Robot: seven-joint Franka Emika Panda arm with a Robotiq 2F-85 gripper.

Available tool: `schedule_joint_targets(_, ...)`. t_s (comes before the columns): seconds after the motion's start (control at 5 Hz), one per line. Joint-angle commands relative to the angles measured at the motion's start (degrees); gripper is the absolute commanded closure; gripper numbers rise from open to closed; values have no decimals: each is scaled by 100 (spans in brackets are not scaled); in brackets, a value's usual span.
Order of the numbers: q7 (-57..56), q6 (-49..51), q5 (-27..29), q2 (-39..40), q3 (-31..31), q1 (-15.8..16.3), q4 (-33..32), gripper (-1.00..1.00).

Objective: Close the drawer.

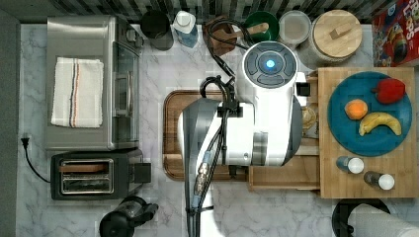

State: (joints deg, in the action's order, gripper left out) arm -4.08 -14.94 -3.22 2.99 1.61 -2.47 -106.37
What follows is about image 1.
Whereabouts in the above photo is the bamboo drawer with black handle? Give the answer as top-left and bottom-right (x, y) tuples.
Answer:
(247, 156), (320, 191)

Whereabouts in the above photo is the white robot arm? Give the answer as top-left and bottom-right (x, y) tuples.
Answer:
(178, 41), (302, 237)

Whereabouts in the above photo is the dark wooden cutting board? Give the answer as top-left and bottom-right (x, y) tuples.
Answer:
(162, 90), (246, 182)

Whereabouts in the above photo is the brown wooden utensil holder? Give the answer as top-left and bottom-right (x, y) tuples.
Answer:
(203, 16), (243, 56)

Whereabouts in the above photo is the white capped blue bottle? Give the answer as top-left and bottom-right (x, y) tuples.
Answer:
(173, 11), (198, 48)

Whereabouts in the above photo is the wooden spoon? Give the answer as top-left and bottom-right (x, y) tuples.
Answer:
(231, 23), (269, 38)

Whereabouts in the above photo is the black cup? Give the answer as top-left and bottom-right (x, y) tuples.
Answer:
(140, 10), (174, 50)

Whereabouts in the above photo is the green mug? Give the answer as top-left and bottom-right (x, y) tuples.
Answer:
(243, 11), (281, 43)

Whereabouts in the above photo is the glass jar of grains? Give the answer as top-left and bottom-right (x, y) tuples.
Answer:
(279, 10), (311, 48)

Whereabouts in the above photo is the black two-slot toaster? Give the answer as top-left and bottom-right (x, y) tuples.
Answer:
(50, 148), (151, 200)

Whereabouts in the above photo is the stainless steel toaster oven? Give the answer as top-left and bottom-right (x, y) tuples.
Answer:
(45, 15), (142, 151)

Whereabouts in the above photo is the white striped dish towel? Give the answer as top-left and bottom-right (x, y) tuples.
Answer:
(50, 57), (104, 128)

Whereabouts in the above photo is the glass french press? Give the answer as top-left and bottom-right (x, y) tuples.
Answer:
(99, 196), (159, 237)

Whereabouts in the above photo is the brown toast slice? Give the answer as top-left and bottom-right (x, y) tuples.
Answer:
(58, 164), (107, 173)

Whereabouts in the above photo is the orange fruit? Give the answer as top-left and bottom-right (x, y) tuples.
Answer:
(345, 99), (369, 119)

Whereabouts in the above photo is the glass jar with wooden lid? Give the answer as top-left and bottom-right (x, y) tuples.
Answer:
(297, 10), (363, 69)

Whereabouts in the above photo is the blue salt shaker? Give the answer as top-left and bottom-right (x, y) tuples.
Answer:
(336, 156), (365, 174)

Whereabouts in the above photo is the yellow banana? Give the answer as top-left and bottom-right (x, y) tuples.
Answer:
(359, 112), (402, 136)

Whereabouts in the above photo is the blue plate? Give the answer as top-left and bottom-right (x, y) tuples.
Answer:
(327, 71), (413, 157)

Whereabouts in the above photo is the paper towel roll on holder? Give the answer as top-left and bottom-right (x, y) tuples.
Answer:
(331, 198), (419, 237)

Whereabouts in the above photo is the red bell pepper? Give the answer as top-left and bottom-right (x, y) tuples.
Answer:
(372, 78), (405, 105)

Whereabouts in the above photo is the grey pepper shaker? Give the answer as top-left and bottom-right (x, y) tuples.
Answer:
(364, 171), (395, 191)

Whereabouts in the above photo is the red cereal box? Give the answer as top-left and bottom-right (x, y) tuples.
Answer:
(373, 0), (419, 67)

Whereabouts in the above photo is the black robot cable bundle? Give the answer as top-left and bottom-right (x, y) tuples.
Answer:
(185, 18), (255, 237)

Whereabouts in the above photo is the black power cable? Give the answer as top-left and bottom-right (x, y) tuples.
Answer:
(20, 136), (51, 184)

